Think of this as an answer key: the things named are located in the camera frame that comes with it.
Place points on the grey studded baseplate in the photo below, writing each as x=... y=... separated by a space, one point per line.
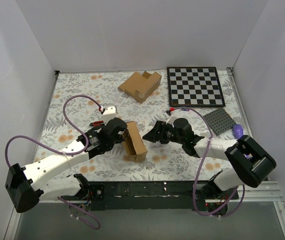
x=219 y=121

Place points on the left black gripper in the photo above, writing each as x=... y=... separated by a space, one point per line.
x=120 y=131

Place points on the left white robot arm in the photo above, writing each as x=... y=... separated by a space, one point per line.
x=29 y=184

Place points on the black white chessboard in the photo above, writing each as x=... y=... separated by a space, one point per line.
x=194 y=87

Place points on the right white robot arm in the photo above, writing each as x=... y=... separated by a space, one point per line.
x=251 y=164

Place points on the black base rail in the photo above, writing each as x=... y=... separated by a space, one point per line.
x=136 y=195

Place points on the purple toy microphone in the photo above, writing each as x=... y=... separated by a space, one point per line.
x=238 y=131

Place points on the brown cardboard box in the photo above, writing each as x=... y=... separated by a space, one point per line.
x=133 y=144
x=141 y=86

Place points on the open brown cardboard box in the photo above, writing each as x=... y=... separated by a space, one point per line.
x=141 y=86

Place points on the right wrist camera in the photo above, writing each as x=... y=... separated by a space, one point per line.
x=171 y=118

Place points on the floral table mat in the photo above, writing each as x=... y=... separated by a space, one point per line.
x=74 y=105

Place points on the red black utility knife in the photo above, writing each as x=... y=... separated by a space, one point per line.
x=97 y=123

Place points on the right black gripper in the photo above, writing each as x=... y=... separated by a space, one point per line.
x=161 y=131

